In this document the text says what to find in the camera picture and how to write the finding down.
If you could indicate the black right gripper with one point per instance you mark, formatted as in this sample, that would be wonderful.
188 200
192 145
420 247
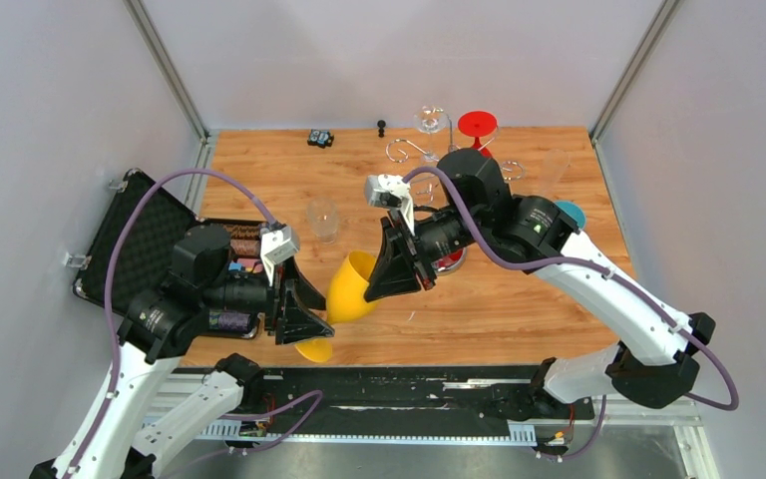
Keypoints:
397 268

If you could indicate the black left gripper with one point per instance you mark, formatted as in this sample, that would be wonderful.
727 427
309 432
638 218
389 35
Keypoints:
296 323

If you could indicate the yellow wine glass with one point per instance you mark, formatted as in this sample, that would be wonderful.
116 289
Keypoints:
345 302

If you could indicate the clear ribbed goblet glass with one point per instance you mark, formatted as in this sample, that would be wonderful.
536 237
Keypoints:
323 218

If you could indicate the blue wine glass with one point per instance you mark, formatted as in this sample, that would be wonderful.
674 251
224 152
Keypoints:
574 211

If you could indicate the clear champagne flute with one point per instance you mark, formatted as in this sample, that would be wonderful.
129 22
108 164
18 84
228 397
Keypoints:
553 168

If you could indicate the clear wine glass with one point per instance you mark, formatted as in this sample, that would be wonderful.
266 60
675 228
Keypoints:
430 120

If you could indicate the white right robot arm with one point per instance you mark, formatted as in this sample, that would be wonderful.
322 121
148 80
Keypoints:
653 362

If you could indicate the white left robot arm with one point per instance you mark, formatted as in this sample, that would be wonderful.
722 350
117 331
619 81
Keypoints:
156 332

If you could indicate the red wine glass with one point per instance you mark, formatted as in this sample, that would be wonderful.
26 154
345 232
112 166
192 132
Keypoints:
482 128

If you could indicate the small black clip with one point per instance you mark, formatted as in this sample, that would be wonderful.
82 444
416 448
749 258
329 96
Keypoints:
320 138

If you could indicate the black poker chip case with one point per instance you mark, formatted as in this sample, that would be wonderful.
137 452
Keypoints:
131 254

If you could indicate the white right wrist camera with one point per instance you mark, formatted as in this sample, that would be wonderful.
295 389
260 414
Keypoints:
393 193

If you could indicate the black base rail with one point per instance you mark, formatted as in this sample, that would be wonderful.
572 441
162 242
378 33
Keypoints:
413 401

